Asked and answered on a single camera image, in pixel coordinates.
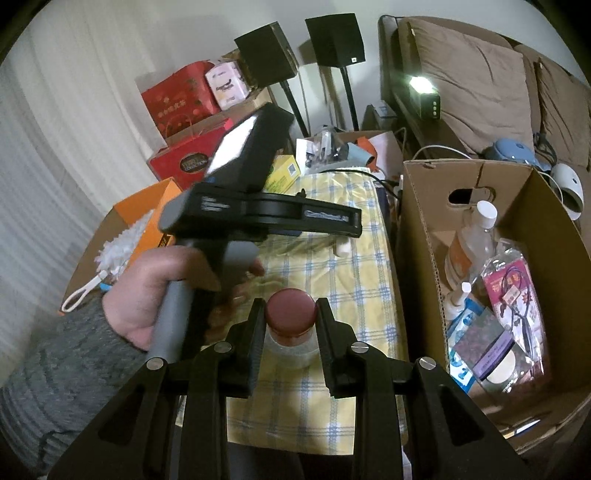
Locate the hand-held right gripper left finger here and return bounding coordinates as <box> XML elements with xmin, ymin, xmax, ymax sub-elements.
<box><xmin>46</xmin><ymin>298</ymin><xmax>269</xmax><ymax>480</ymax></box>

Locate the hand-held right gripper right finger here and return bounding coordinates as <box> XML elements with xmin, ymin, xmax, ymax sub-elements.
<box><xmin>314</xmin><ymin>298</ymin><xmax>541</xmax><ymax>480</ymax></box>

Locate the glass jar with red lid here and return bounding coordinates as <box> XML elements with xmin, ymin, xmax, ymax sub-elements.
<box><xmin>264</xmin><ymin>288</ymin><xmax>320</xmax><ymax>367</ymax></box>

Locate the orange cardboard box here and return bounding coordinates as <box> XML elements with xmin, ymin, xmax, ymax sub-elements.
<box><xmin>60</xmin><ymin>178</ymin><xmax>183</xmax><ymax>317</ymax></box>

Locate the white fluffy duster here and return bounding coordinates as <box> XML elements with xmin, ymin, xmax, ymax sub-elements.
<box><xmin>95</xmin><ymin>217</ymin><xmax>151</xmax><ymax>278</ymax></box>

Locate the brown cardboard box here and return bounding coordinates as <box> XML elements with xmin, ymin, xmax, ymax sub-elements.
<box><xmin>398</xmin><ymin>159</ymin><xmax>591</xmax><ymax>455</ymax></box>

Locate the person's left forearm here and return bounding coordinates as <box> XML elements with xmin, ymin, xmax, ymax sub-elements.
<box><xmin>0</xmin><ymin>293</ymin><xmax>155</xmax><ymax>480</ymax></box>

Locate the person's left hand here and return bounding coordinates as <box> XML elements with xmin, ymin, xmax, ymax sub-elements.
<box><xmin>102</xmin><ymin>246</ymin><xmax>267</xmax><ymax>355</ymax></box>

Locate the red gift bag with window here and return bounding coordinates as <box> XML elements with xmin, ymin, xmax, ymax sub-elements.
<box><xmin>148</xmin><ymin>117</ymin><xmax>232</xmax><ymax>192</ymax></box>

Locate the clear plastic package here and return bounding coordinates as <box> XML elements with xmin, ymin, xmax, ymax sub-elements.
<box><xmin>295</xmin><ymin>131</ymin><xmax>349</xmax><ymax>174</ymax></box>

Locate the yellow checked cloth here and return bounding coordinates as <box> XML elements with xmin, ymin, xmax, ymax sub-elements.
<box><xmin>226</xmin><ymin>171</ymin><xmax>409</xmax><ymax>455</ymax></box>

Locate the black speaker stand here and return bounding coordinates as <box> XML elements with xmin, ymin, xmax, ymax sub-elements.
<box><xmin>339</xmin><ymin>65</ymin><xmax>361</xmax><ymax>132</ymax></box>
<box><xmin>283</xmin><ymin>80</ymin><xmax>308</xmax><ymax>137</ymax></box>

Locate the pink and white tissue pack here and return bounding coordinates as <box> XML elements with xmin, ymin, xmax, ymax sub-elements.
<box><xmin>205</xmin><ymin>62</ymin><xmax>250</xmax><ymax>110</ymax></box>

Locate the red patterned gift bag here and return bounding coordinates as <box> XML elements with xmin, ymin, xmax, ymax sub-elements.
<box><xmin>141</xmin><ymin>62</ymin><xmax>221</xmax><ymax>139</ymax></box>

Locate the black speaker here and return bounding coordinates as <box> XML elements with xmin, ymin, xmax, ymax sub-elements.
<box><xmin>305</xmin><ymin>14</ymin><xmax>365</xmax><ymax>65</ymax></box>
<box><xmin>234</xmin><ymin>21</ymin><xmax>299</xmax><ymax>86</ymax></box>

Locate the blue and white packet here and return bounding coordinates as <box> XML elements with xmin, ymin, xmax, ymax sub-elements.
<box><xmin>445</xmin><ymin>298</ymin><xmax>486</xmax><ymax>394</ymax></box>

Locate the small white spray bottle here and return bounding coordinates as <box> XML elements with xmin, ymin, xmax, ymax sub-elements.
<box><xmin>444</xmin><ymin>281</ymin><xmax>473</xmax><ymax>322</ymax></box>

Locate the cluttered cardboard box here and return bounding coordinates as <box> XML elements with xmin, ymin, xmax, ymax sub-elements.
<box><xmin>295</xmin><ymin>129</ymin><xmax>403</xmax><ymax>177</ymax></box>

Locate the dark box with label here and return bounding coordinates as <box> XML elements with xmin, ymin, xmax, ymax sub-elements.
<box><xmin>362</xmin><ymin>104</ymin><xmax>398</xmax><ymax>133</ymax></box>

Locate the dark patterned packet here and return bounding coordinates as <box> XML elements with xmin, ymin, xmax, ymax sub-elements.
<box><xmin>450</xmin><ymin>316</ymin><xmax>516</xmax><ymax>371</ymax></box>

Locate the white curtain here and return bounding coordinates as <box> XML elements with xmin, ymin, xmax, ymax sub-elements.
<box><xmin>0</xmin><ymin>0</ymin><xmax>234</xmax><ymax>370</ymax></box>

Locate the bottle with white cap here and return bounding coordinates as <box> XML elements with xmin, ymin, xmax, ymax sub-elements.
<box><xmin>444</xmin><ymin>200</ymin><xmax>498</xmax><ymax>288</ymax></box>

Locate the dark wooden sofa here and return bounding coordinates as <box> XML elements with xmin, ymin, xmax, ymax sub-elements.
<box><xmin>378</xmin><ymin>14</ymin><xmax>591</xmax><ymax>222</ymax></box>

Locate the black device with light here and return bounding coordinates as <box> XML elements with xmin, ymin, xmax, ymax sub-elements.
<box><xmin>409</xmin><ymin>76</ymin><xmax>442</xmax><ymax>121</ymax></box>

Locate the brown cushion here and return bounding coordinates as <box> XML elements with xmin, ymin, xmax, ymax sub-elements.
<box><xmin>399</xmin><ymin>17</ymin><xmax>536</xmax><ymax>155</ymax></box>
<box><xmin>515</xmin><ymin>44</ymin><xmax>591</xmax><ymax>169</ymax></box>

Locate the light blue round device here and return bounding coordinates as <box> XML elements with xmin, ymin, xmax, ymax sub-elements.
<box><xmin>482</xmin><ymin>138</ymin><xmax>539</xmax><ymax>168</ymax></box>

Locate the white round device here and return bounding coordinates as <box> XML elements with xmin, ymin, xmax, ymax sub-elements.
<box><xmin>549</xmin><ymin>164</ymin><xmax>585</xmax><ymax>220</ymax></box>

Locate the black power cable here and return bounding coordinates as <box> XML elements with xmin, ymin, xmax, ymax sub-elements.
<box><xmin>318</xmin><ymin>167</ymin><xmax>402</xmax><ymax>197</ymax></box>

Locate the pink packet with cord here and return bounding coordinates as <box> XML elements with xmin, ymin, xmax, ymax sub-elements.
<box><xmin>480</xmin><ymin>240</ymin><xmax>553</xmax><ymax>394</ymax></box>

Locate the white charging cable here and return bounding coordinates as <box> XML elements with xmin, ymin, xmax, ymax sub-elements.
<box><xmin>411</xmin><ymin>144</ymin><xmax>481</xmax><ymax>163</ymax></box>

